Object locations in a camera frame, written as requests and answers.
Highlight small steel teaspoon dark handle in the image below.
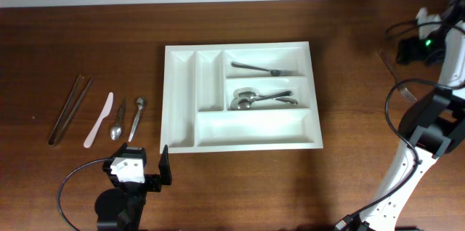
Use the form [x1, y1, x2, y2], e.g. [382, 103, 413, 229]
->
[110, 99, 126, 141]

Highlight small steel teaspoon silver handle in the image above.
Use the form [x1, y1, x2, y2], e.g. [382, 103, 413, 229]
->
[128, 97, 147, 142]

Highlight steel fork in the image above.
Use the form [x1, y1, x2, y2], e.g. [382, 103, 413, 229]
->
[378, 50, 417, 102]
[231, 61, 294, 76]

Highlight large steel spoon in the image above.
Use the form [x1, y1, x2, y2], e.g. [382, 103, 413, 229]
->
[233, 87, 299, 106]
[230, 91, 298, 110]

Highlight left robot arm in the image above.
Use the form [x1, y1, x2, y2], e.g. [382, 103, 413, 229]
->
[94, 143, 172, 230]

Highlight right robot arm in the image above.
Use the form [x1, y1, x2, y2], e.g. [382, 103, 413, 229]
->
[334, 0, 464, 230]

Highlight pink plastic knife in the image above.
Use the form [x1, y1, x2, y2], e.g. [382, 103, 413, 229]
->
[83, 92, 114, 148]

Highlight white plastic cutlery tray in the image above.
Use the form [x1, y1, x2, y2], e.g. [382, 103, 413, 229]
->
[161, 42, 323, 153]

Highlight metal tongs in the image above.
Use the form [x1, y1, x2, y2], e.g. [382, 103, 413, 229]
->
[47, 75, 93, 147]

